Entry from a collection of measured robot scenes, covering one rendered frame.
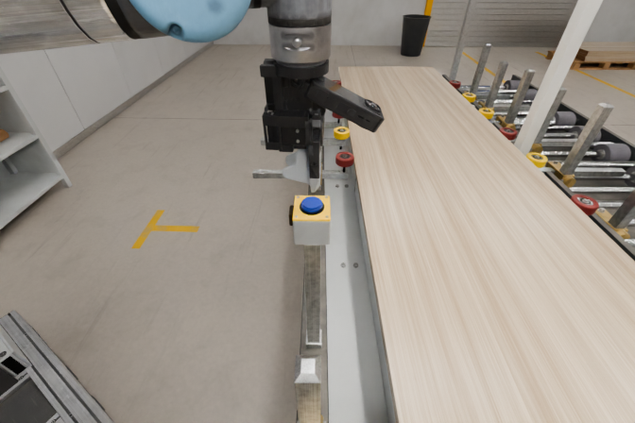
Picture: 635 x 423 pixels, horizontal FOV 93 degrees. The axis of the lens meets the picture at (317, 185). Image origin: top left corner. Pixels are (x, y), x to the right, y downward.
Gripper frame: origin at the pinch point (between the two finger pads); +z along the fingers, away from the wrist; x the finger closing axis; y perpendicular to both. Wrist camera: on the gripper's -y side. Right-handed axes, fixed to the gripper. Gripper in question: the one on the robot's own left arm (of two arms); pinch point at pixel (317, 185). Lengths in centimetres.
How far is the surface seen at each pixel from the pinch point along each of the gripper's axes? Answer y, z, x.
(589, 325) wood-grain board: -65, 39, -1
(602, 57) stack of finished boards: -469, 109, -548
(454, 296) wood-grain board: -35, 39, -6
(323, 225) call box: -1.2, 8.8, 0.6
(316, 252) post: 0.3, 18.4, -1.1
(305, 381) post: 0.0, 13.0, 24.8
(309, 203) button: 1.7, 6.2, -2.4
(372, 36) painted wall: -82, 113, -714
